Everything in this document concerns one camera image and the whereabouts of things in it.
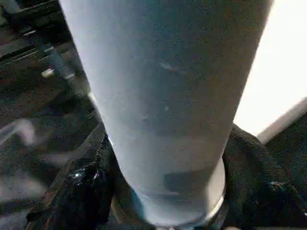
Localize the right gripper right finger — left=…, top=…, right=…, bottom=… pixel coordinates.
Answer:
left=222, top=124, right=307, bottom=230

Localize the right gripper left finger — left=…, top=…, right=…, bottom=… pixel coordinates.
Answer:
left=25, top=124, right=117, bottom=230

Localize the white plastic table leg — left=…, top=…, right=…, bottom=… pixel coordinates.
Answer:
left=58, top=0, right=276, bottom=228

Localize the white plastic table top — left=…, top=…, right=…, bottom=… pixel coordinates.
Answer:
left=233, top=0, right=307, bottom=146

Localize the black mat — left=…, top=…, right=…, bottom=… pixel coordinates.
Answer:
left=0, top=0, right=307, bottom=230

